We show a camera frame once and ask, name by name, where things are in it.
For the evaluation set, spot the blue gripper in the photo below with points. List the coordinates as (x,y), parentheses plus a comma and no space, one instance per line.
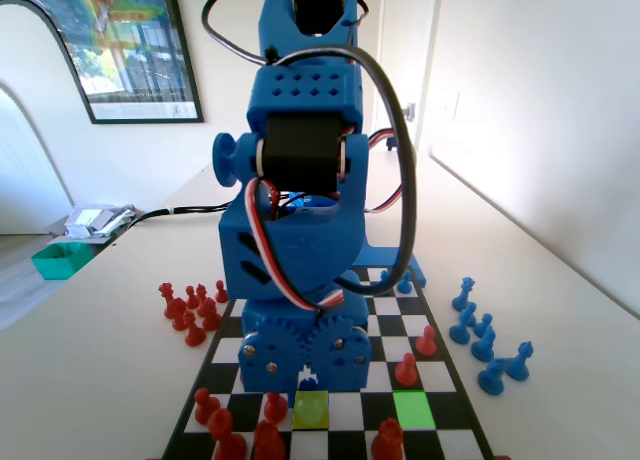
(305,357)

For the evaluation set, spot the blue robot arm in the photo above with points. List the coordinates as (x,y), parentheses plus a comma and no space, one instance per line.
(300,90)

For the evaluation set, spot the tall red chess piece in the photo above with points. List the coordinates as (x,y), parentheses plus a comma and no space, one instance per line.
(225,430)
(387,442)
(269,442)

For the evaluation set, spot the red chess bishop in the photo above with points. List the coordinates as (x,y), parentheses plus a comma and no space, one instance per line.
(201,291)

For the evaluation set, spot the blue chess bishop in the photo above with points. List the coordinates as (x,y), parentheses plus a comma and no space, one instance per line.
(483,351)
(459,335)

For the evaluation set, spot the black and white chessboard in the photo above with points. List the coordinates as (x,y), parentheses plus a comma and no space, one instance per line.
(442,375)

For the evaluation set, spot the blue table clamp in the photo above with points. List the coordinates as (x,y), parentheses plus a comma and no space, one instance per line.
(391,145)

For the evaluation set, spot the pile of white papers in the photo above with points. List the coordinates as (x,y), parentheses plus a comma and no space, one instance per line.
(90,219)

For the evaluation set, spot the green plastic box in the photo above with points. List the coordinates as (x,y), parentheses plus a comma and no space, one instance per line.
(55,265)

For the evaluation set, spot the black framed map poster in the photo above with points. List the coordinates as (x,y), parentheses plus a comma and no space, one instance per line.
(140,55)

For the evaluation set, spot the white door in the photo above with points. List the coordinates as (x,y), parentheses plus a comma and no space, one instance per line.
(410,20)

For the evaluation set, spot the white arched panel dark edge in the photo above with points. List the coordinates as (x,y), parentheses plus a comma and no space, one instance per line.
(30,55)

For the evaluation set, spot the white wall switch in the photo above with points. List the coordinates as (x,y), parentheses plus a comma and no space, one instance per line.
(449,107)

